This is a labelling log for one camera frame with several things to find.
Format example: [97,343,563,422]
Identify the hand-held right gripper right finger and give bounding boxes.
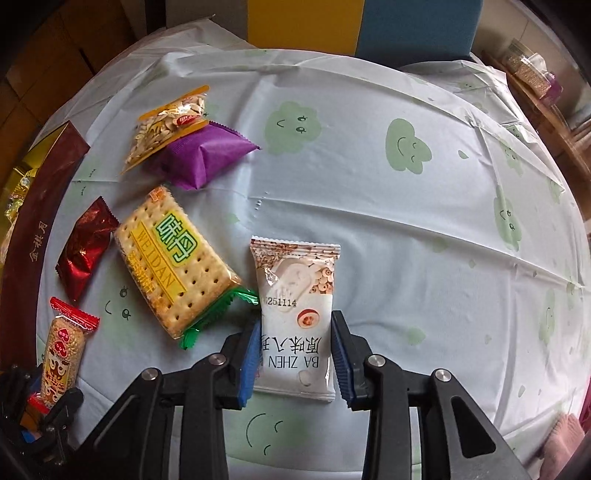
[330,310,532,480]

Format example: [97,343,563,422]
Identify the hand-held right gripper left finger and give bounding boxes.
[81,318,264,480]

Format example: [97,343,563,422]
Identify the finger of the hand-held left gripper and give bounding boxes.
[0,364,41,431]
[23,388,85,467]

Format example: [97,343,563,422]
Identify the rice bar packet red ends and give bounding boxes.
[28,296,101,414]

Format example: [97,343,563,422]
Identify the white snack packet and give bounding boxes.
[249,236,342,403]

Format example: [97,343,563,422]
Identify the cracker packet green ends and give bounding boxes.
[113,185,260,352]

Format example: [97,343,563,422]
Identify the red foil snack packet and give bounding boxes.
[55,196,121,303]

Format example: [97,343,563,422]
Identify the gold tin box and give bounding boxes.
[0,121,92,370]

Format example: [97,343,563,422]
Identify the purple snack packet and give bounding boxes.
[154,121,262,191]

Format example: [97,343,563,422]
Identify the yellow clear seed packet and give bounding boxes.
[119,84,211,175]

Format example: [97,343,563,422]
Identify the white green-print tablecloth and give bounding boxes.
[28,21,589,480]

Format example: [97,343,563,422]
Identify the pink cloth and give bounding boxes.
[540,413,587,480]

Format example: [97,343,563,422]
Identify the wooden side table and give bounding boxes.
[480,48,591,185]

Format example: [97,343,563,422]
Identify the grey yellow blue chair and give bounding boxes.
[247,0,483,61]

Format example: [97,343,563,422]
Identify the small purple box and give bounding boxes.
[545,74,568,106]

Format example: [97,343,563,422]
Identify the patterned tissue box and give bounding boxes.
[505,39,555,90]

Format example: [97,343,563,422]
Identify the wooden wardrobe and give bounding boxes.
[0,0,218,153]

